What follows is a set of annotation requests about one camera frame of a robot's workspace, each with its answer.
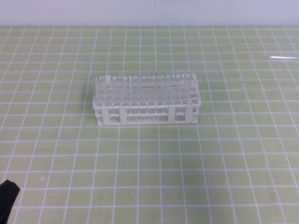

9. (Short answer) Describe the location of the clear glass rod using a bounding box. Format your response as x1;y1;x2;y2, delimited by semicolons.
269;56;299;60

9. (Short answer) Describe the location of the white plastic test tube rack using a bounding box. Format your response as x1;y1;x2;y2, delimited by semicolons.
91;73;201;126

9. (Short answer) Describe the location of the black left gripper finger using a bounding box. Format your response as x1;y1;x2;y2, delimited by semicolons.
0;180;20;224

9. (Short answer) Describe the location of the clear glass test tube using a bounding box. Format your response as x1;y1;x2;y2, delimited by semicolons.
182;73;192;105

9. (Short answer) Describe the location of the green grid tablecloth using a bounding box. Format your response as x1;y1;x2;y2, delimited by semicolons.
0;26;299;224

